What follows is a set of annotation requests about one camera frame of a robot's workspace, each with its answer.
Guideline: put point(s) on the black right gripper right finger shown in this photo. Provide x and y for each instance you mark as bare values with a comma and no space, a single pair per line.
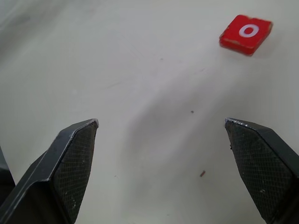
264,168

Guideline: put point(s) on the red letter O tile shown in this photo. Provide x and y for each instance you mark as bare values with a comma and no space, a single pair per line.
245,34

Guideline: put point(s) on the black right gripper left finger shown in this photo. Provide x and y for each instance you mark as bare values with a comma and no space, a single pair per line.
60,172

